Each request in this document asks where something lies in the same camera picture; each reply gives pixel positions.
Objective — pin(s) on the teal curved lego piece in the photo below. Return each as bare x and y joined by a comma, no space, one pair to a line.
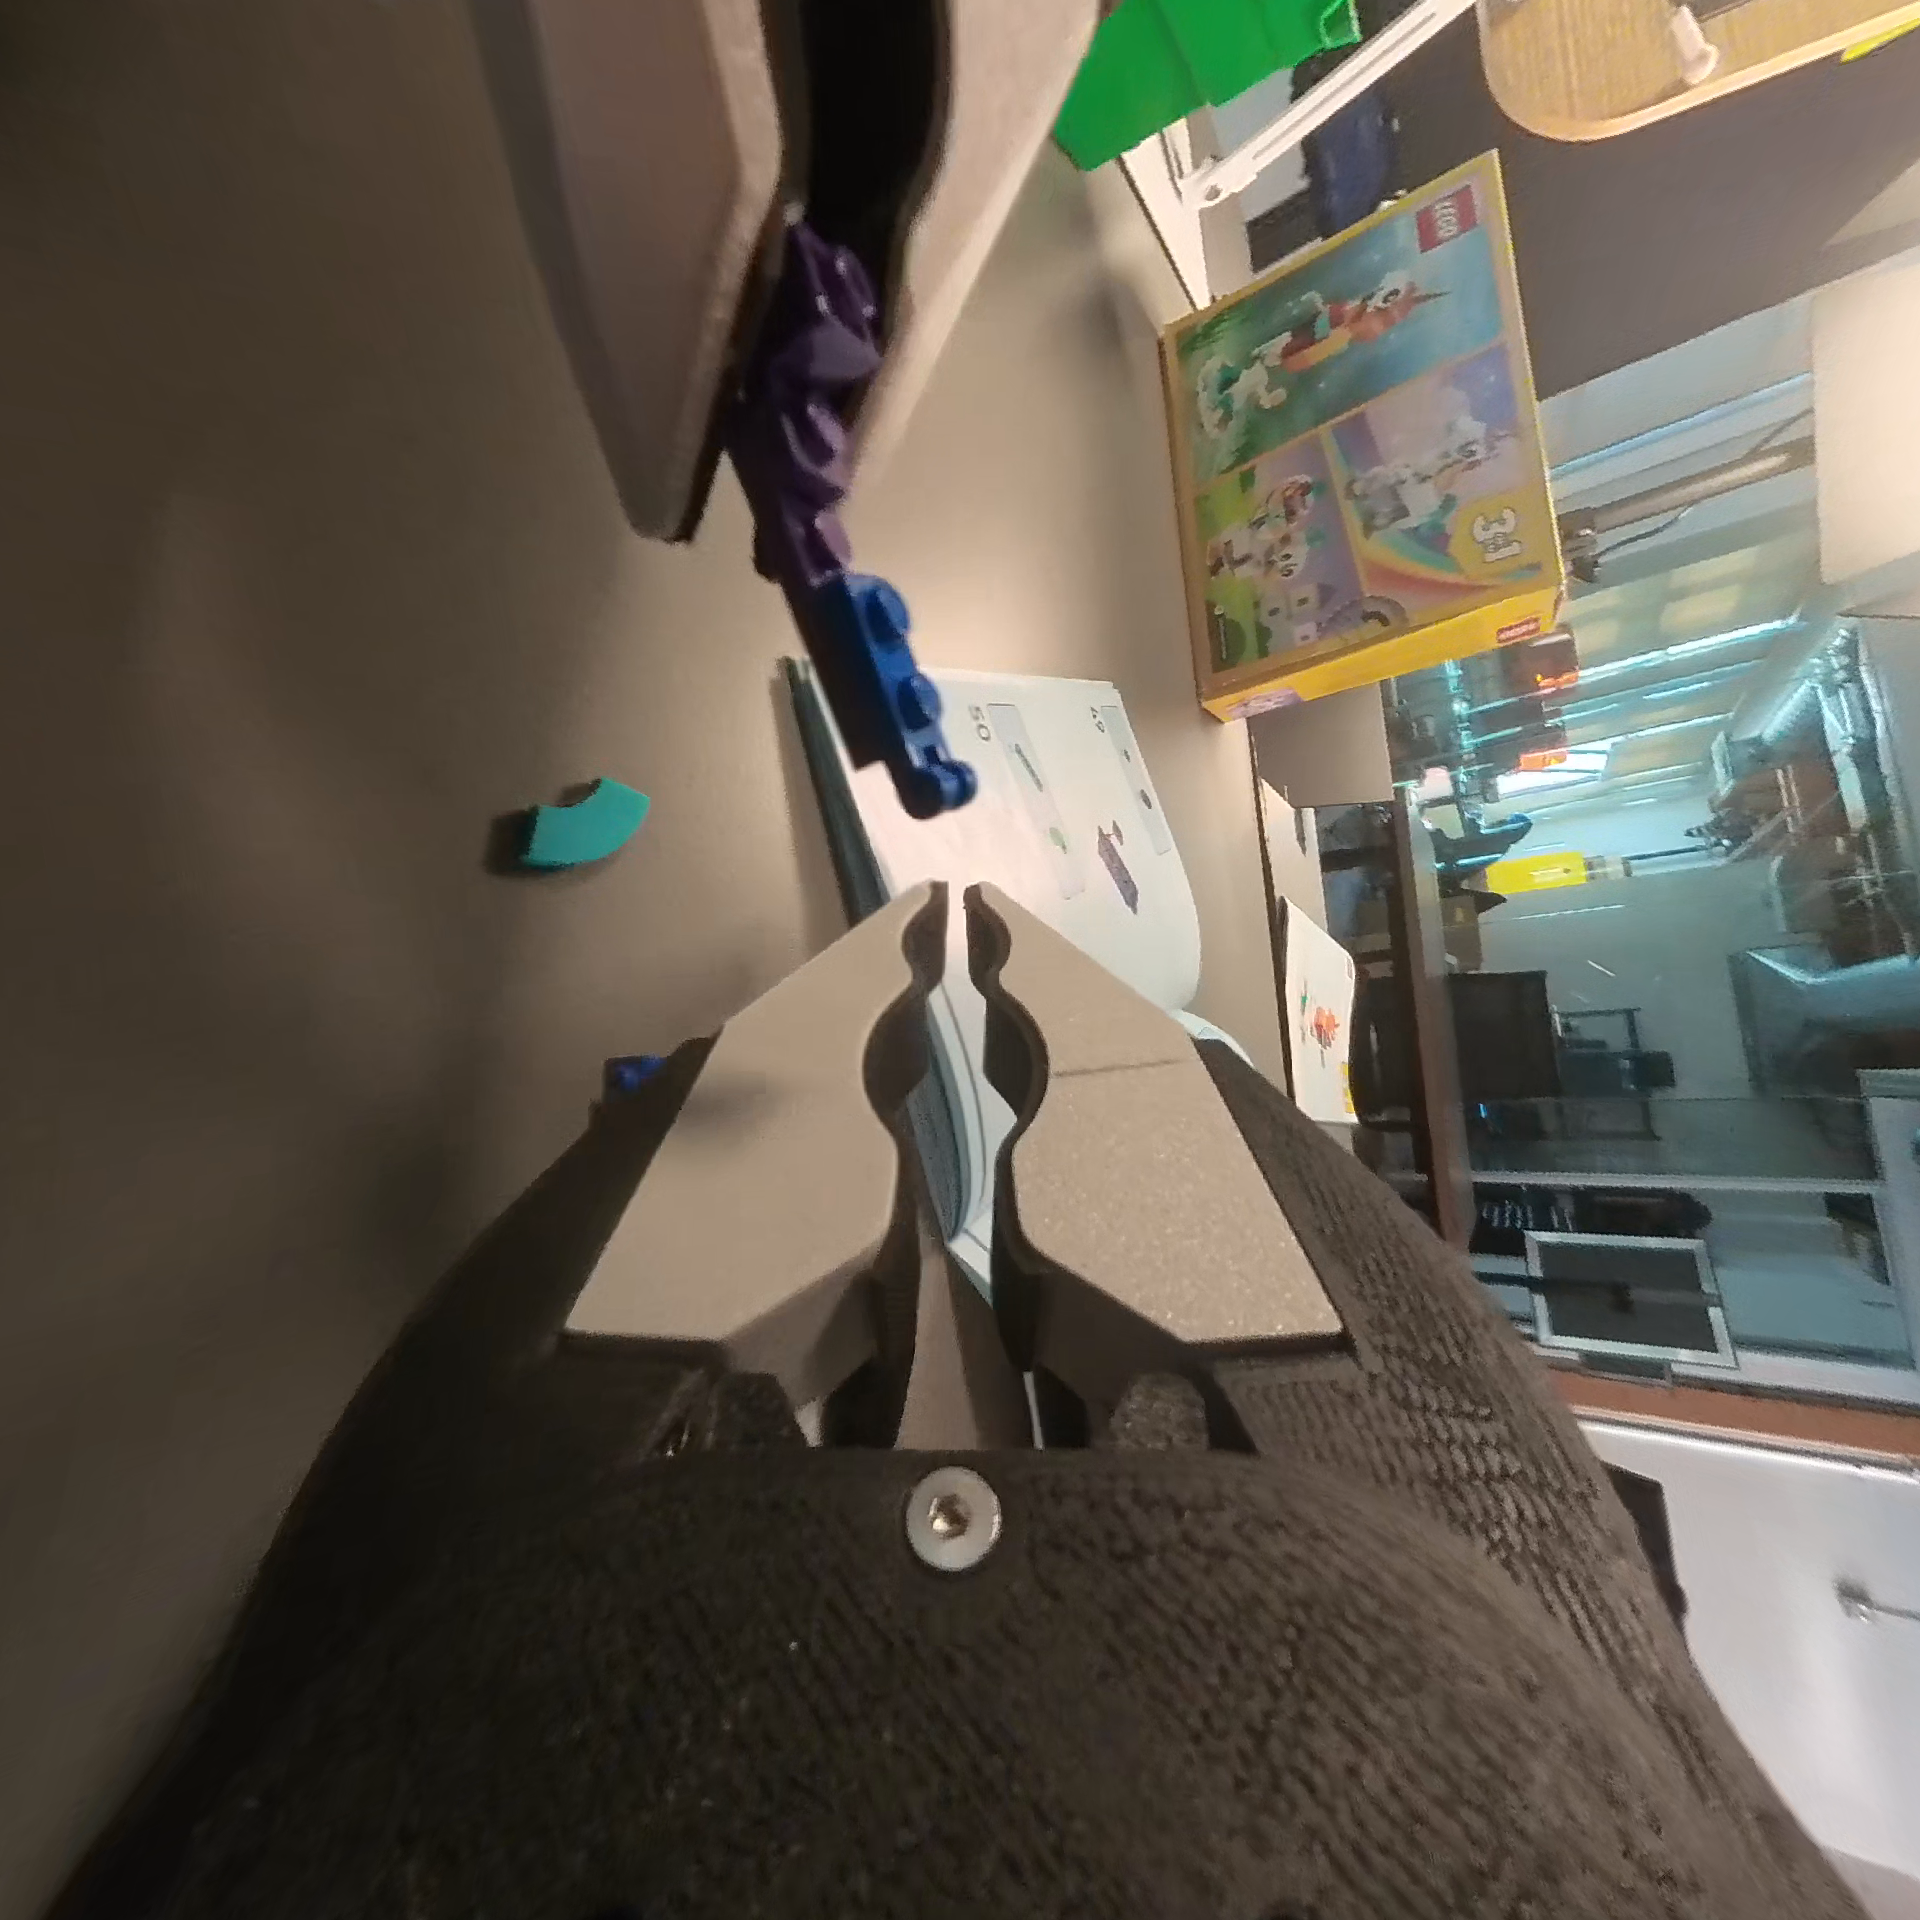
571,832

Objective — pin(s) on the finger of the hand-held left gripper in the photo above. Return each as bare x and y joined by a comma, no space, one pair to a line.
645,226
1013,104

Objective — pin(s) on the light wooden board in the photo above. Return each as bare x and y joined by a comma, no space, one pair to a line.
1637,67

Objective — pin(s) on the lego instruction booklet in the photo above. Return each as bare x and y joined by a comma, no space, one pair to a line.
1051,780

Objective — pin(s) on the white printed sheet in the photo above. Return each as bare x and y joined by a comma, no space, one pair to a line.
1321,1020

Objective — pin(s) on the small blue studded lego piece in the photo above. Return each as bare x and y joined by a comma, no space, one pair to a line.
634,1073

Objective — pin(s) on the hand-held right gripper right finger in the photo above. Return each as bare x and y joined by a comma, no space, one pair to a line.
1155,1198

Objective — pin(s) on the purple and blue lego assembly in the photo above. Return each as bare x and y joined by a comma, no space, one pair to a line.
828,433

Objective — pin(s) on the yellow lego set box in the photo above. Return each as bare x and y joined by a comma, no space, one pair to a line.
1350,449

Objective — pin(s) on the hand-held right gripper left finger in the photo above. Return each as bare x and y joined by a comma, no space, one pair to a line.
721,1185

